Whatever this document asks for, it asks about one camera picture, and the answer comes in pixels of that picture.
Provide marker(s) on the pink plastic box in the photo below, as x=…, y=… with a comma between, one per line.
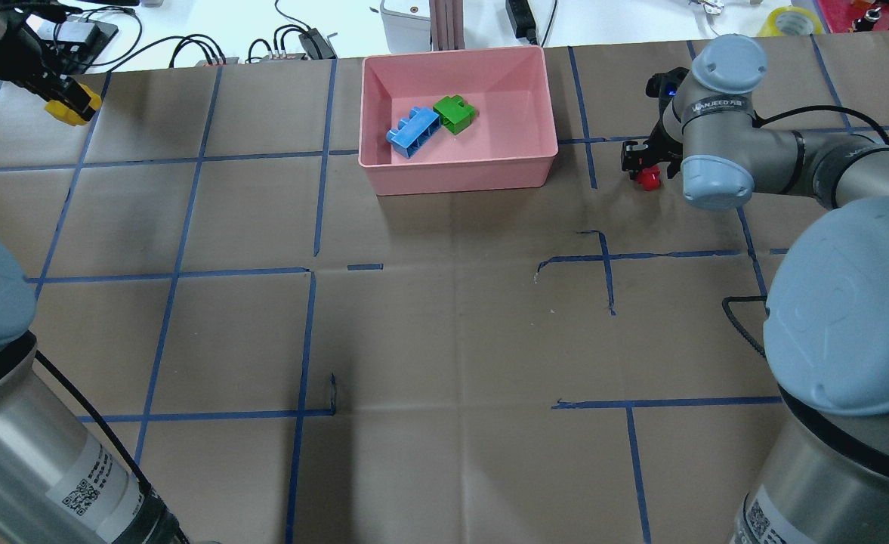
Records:
x=511, y=144

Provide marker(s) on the aluminium frame post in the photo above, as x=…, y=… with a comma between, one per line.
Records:
x=447, y=25

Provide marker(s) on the yellow tape roll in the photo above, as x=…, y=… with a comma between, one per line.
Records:
x=791, y=21

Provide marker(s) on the blue toy block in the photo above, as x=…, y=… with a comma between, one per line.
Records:
x=413, y=131

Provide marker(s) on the black power adapter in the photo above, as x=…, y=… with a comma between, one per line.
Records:
x=522, y=20

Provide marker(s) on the white square box device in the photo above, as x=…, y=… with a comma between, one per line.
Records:
x=406, y=25

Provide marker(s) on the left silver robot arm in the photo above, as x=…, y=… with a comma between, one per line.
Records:
x=65, y=477

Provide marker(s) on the green toy block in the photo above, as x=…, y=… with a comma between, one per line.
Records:
x=455, y=113

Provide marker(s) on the black usb hub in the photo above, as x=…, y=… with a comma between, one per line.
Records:
x=316, y=46

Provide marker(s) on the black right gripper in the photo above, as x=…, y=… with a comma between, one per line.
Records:
x=656, y=141

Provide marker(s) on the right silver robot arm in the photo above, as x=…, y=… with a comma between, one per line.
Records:
x=826, y=335

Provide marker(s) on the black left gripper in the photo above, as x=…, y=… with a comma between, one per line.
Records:
x=12, y=66

